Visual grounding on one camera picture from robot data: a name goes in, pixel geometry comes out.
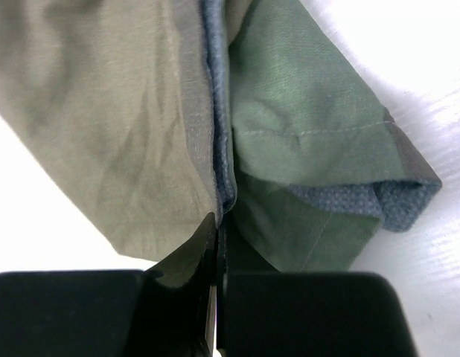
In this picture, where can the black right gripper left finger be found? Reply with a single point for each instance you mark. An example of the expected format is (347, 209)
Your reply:
(167, 310)

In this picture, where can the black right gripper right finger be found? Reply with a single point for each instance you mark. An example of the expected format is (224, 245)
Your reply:
(264, 312)

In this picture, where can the green patchwork cloth placemat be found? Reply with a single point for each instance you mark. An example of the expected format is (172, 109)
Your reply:
(151, 114)

